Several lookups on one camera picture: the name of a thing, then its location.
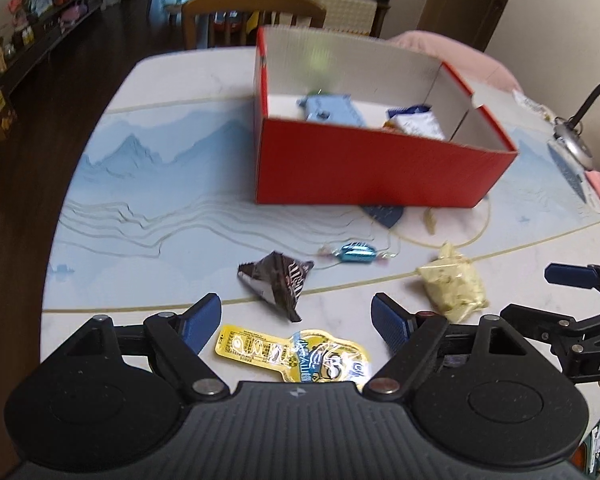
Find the gold foil snack packet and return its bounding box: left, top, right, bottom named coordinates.
left=416, top=242, right=489, bottom=324

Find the blue white snack packet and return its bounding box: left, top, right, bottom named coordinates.
left=387, top=104, right=445, bottom=141

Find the light blue snack packet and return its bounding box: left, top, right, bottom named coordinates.
left=297, top=93, right=366, bottom=128

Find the blue wrapped candy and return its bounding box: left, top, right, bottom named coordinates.
left=316, top=242, right=396, bottom=264

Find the yellow cartoon snack packet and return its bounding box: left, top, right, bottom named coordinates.
left=214, top=325, right=372, bottom=390

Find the brown m&m chocolate packet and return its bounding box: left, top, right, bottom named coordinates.
left=237, top=252, right=314, bottom=323

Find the silver desk lamp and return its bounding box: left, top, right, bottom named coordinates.
left=553, top=83, right=600, bottom=171

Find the small wrapper on table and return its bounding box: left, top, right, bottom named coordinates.
left=512, top=89, right=555, bottom=124

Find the red checkered snack packet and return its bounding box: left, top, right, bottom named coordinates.
left=382, top=120, right=402, bottom=132

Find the red white cardboard box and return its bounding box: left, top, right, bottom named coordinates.
left=254, top=26, right=518, bottom=208

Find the pink padded jacket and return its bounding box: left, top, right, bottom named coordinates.
left=388, top=30, right=522, bottom=92

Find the dark wooden tv cabinet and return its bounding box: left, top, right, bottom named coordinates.
left=0, top=0, right=106, bottom=111

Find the wooden dining chair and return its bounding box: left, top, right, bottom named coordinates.
left=182, top=0, right=326, bottom=50

